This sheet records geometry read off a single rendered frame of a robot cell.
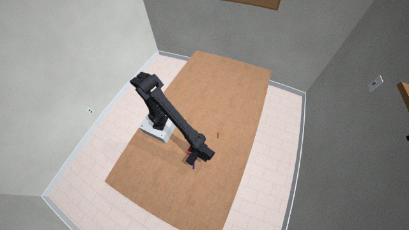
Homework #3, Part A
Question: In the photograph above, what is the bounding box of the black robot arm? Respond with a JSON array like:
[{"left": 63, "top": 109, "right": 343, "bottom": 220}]
[{"left": 130, "top": 72, "right": 215, "bottom": 165}]

